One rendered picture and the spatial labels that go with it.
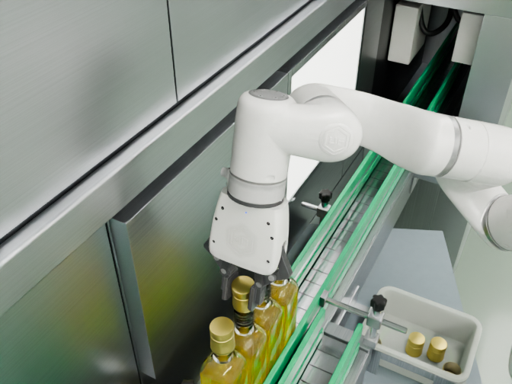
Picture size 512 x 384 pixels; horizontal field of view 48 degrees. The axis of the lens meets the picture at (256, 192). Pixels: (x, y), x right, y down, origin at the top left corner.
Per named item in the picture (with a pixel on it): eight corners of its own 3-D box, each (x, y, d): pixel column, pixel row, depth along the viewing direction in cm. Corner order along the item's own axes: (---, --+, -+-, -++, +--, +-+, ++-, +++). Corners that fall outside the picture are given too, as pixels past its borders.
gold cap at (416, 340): (424, 347, 123) (427, 335, 120) (419, 360, 120) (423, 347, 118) (408, 341, 124) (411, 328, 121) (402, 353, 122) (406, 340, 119)
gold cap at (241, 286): (239, 290, 85) (238, 271, 82) (260, 299, 84) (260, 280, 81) (228, 308, 83) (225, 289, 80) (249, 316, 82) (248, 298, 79)
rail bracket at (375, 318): (321, 315, 115) (327, 273, 107) (403, 348, 109) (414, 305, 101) (315, 326, 113) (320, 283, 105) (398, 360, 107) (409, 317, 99)
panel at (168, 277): (343, 120, 156) (356, -4, 135) (353, 123, 155) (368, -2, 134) (141, 372, 94) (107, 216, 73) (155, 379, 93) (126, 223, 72)
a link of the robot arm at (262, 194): (209, 170, 72) (207, 190, 74) (272, 190, 69) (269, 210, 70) (237, 154, 79) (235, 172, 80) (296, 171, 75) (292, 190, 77)
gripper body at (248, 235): (208, 184, 73) (201, 257, 78) (280, 207, 69) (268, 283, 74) (236, 166, 79) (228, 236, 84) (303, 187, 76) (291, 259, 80)
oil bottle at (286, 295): (269, 340, 111) (270, 263, 98) (295, 351, 109) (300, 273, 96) (255, 362, 107) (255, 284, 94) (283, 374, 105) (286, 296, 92)
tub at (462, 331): (377, 307, 134) (382, 282, 128) (475, 345, 125) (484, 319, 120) (350, 363, 122) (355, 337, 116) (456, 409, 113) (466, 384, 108)
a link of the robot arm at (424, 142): (445, 187, 75) (295, 164, 69) (404, 151, 86) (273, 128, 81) (469, 127, 72) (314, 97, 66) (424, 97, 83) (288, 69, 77)
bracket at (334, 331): (328, 340, 119) (331, 318, 115) (371, 358, 115) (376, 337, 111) (321, 353, 116) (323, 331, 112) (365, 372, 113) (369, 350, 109)
